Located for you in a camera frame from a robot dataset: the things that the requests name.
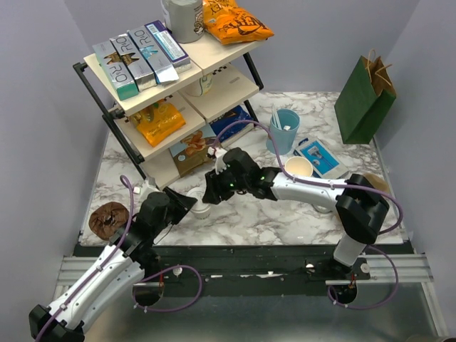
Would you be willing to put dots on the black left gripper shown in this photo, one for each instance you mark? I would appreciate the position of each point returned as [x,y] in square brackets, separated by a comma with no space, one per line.
[181,204]

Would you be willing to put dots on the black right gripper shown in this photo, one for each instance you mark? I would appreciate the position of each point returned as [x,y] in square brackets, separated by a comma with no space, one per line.
[214,188]

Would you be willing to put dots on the white paper cup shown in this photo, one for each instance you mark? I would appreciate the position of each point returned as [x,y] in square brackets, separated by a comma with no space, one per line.
[201,213]

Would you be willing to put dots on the brown cardboard cup carrier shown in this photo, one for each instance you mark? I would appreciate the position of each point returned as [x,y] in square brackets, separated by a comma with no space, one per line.
[377,182]

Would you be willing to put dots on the white plastic lid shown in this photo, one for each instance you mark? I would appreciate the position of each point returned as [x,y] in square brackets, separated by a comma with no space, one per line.
[197,193]

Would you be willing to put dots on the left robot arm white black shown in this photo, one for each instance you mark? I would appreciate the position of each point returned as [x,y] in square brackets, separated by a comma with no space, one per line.
[121,264]

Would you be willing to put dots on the brown snack bag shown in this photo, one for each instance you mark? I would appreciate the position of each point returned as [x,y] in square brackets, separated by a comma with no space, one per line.
[191,151]

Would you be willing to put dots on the blue snack bag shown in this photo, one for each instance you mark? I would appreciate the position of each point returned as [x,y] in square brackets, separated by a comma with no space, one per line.
[231,116]

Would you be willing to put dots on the stack of white paper cups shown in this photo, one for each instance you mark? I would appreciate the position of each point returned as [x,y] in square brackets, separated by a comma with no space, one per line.
[299,166]

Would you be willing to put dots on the yellow snack bag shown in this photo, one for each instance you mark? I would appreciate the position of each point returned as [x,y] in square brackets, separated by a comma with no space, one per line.
[157,121]

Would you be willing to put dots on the white stirrers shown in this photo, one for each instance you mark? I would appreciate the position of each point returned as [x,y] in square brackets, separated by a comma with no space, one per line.
[276,119]

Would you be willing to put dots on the light blue cup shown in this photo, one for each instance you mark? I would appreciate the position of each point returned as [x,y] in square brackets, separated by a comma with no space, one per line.
[284,136]

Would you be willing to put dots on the silver glitter pouch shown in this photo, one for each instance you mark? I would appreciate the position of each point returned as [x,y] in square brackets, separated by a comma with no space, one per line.
[322,210]

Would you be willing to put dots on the blue razor box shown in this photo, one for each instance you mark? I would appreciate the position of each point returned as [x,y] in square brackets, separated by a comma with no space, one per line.
[325,164]

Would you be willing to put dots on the blue RO box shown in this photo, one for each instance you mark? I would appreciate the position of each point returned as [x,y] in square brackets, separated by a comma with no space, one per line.
[164,70]

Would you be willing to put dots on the brown RO box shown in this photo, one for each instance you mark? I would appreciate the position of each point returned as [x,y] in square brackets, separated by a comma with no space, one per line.
[138,67]

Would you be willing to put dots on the purple white box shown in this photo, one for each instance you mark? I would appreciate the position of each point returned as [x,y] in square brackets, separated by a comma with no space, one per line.
[172,49]

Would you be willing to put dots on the teal RO box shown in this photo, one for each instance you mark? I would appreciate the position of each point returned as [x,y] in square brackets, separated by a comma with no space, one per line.
[115,70]

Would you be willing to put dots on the orange chips bag top shelf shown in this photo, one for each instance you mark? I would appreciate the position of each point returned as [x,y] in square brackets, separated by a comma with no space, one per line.
[230,23]

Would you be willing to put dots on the grey canister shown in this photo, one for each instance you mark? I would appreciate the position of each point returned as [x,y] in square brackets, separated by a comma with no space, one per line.
[184,19]

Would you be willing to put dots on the green paper bag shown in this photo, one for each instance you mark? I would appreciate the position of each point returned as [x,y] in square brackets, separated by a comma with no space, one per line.
[365,100]

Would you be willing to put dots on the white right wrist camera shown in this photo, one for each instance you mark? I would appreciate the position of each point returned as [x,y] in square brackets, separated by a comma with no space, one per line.
[217,154]

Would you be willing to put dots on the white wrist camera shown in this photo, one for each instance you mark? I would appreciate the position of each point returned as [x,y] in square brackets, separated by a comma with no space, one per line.
[142,191]
[217,154]

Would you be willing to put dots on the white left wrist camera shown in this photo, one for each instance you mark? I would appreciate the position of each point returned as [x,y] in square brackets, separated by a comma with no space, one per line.
[142,191]

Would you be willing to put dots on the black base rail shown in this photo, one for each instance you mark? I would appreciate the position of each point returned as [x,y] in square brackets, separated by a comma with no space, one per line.
[250,271]

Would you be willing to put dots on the black frame beige shelf rack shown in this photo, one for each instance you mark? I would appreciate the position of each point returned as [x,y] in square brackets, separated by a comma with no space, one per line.
[235,80]

